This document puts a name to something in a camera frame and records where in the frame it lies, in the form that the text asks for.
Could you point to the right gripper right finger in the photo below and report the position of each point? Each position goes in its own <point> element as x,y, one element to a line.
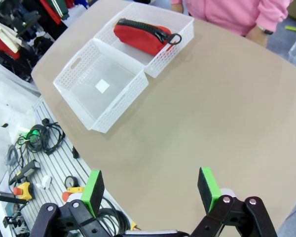
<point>209,192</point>

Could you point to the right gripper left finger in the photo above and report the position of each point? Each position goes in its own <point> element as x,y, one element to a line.
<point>91,195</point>

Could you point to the red zip pouch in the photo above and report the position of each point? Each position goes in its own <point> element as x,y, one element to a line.
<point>140,37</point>

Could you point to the pink sleeved left forearm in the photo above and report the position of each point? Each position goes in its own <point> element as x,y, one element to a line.
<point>273,12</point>

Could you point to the pink sleeved right forearm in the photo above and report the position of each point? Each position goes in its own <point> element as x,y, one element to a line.
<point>176,2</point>

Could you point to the person's left hand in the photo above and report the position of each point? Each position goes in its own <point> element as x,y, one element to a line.
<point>257,35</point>

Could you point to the person's right hand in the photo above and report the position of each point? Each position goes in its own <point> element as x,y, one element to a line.
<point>178,8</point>

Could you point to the yellow emergency stop button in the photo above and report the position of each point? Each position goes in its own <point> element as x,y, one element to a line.
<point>75,190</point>
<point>24,193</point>

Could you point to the black tape roll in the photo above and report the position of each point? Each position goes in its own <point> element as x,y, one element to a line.
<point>70,182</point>

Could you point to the white plastic clip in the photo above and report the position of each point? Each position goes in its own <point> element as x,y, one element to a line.
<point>45,182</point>

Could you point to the black handheld controller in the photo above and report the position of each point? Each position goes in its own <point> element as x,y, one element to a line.
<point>27,170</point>

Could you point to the white basket with bottom sticker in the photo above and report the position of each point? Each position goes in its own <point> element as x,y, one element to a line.
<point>118,116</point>

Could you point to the green lit device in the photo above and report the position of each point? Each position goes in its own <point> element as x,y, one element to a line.
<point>29,133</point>

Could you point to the white plastic cover sheet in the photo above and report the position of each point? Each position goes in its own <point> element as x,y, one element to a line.
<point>7,86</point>

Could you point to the white perforated plastic basket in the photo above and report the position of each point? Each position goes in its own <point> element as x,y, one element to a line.
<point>172,51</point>

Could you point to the wristwatch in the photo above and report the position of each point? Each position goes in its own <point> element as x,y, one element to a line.
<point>267,30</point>

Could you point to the person in pink hoodie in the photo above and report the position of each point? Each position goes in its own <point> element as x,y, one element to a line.
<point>224,14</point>

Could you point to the red green striped garment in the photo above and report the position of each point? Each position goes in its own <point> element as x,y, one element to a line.
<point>53,10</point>

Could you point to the aluminium slotted base plate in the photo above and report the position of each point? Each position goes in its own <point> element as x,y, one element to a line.
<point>56,168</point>

